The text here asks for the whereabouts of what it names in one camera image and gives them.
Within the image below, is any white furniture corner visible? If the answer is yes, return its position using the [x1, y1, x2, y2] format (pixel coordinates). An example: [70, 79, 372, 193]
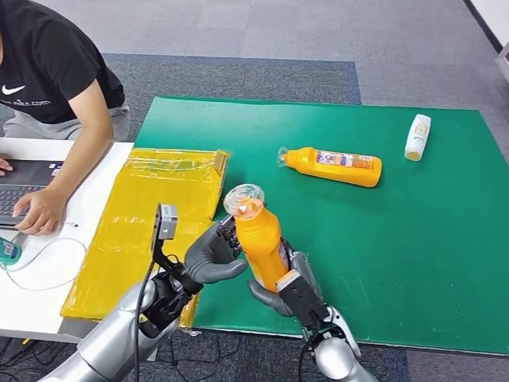
[495, 41, 509, 83]

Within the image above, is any black floor cable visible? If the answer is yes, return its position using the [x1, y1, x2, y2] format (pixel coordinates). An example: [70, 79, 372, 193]
[167, 330, 241, 376]

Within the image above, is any dark laptop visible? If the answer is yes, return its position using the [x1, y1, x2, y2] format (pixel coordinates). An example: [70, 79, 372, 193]
[0, 159, 64, 228]

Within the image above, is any green table mat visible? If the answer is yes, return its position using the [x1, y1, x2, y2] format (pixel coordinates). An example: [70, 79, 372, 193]
[134, 95, 509, 355]

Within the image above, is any white desk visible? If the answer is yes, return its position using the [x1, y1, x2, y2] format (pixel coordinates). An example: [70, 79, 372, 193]
[0, 138, 160, 362]

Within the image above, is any orange bottle with clear cap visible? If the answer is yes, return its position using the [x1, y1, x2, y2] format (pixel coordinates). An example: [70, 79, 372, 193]
[222, 183, 291, 294]
[277, 146, 382, 189]

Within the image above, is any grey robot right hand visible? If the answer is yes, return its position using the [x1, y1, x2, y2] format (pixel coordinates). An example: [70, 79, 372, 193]
[247, 240, 325, 318]

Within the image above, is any teal computer mouse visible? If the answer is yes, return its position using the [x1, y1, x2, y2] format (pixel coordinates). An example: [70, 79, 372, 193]
[0, 236, 23, 267]

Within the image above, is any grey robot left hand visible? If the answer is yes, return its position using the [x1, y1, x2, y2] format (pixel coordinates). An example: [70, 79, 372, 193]
[183, 214, 249, 287]

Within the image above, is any person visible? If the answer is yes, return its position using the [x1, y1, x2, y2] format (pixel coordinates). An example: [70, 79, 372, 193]
[0, 0, 131, 236]

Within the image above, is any white cable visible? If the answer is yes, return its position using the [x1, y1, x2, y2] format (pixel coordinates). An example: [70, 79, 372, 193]
[2, 221, 87, 292]

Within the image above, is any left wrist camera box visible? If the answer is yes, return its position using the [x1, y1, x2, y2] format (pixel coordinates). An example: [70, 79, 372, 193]
[150, 202, 204, 296]

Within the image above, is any small white bottle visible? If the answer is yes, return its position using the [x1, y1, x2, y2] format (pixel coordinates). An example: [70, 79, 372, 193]
[404, 113, 431, 162]

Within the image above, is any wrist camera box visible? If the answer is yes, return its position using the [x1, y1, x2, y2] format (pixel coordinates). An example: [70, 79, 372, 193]
[275, 268, 331, 332]
[150, 202, 204, 296]

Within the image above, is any person's left hand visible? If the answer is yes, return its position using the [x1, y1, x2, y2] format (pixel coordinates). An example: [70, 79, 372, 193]
[11, 185, 66, 236]

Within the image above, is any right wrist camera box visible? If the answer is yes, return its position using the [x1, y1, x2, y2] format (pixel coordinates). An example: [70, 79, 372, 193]
[275, 268, 331, 332]

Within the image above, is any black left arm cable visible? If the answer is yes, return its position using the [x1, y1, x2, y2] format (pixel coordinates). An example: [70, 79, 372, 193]
[133, 258, 160, 382]

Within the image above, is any yellow film-wrapped cardboard sheet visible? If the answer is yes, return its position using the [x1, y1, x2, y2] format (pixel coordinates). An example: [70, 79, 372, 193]
[60, 147, 231, 329]

